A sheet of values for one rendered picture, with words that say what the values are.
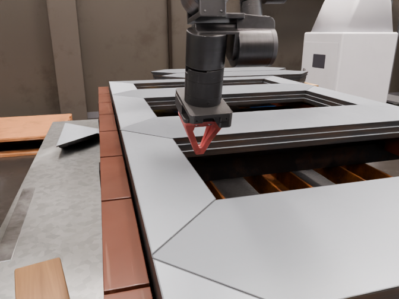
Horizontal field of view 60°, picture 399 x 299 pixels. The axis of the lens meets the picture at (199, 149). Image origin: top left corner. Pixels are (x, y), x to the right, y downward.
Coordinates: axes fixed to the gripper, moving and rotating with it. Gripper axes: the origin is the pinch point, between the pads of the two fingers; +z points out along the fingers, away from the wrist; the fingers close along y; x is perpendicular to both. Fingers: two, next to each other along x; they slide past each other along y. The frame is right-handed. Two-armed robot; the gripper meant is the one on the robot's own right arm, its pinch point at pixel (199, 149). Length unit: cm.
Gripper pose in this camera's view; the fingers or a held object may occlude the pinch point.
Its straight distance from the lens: 58.6
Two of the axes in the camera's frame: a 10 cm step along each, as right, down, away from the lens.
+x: -9.6, 1.0, -2.5
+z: -0.5, 8.4, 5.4
